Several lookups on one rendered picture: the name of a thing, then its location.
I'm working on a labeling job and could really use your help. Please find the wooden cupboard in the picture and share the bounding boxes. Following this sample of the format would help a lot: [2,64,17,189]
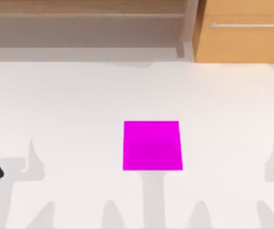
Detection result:
[193,0,274,63]

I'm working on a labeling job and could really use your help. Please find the flat magenta square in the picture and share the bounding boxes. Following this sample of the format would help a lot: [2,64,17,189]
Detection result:
[122,121,183,171]

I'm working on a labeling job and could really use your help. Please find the open wooden shelves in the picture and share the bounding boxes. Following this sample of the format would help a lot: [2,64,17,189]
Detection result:
[0,0,199,59]

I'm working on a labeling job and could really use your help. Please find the long metal handle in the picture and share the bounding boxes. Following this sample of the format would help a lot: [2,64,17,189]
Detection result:
[210,21,274,28]

